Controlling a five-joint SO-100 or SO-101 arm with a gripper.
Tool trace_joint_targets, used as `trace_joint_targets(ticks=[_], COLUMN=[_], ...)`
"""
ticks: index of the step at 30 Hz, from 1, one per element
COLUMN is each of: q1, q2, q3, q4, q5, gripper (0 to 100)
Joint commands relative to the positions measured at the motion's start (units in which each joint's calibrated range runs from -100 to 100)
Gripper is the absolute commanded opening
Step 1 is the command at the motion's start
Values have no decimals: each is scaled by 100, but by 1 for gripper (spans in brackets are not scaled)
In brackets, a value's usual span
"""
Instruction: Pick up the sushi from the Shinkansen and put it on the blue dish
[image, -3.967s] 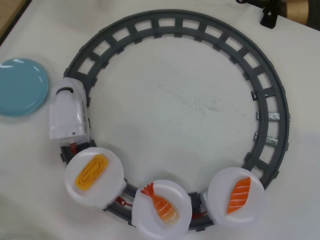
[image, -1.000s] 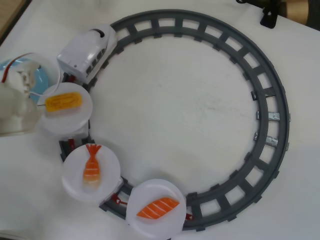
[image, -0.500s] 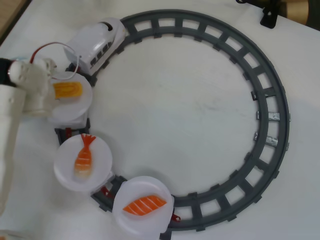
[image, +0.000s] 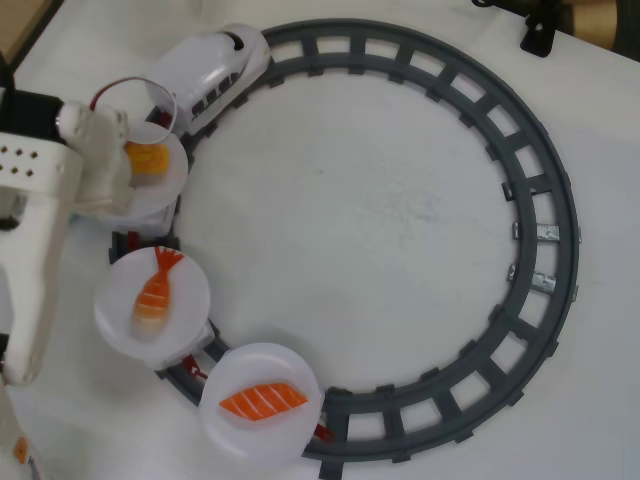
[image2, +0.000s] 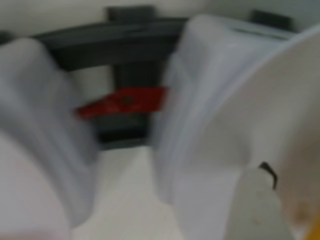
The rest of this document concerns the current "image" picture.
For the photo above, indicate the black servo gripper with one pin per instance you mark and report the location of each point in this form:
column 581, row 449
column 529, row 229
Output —
column 121, row 186

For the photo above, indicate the yellow egg sushi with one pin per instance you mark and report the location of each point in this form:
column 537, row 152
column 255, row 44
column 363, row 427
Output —
column 150, row 157

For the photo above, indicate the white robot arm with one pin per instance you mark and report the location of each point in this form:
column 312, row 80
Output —
column 35, row 250

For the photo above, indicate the white Shinkansen toy locomotive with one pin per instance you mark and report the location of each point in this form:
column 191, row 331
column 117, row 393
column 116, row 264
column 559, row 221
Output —
column 210, row 65

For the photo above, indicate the orange shrimp sushi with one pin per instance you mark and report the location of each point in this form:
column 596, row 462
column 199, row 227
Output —
column 152, row 300

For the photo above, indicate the orange salmon sushi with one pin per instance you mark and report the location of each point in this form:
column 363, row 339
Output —
column 260, row 400

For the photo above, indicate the white round plate wagon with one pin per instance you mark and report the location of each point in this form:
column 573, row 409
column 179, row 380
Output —
column 172, row 175
column 185, row 300
column 260, row 430

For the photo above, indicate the silver tape piece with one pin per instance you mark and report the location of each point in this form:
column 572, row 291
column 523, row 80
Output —
column 544, row 282
column 547, row 232

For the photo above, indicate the black clamp bracket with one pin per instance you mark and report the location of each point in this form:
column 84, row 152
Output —
column 540, row 40

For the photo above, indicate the grey circular toy rail track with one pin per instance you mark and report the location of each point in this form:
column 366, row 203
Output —
column 571, row 220

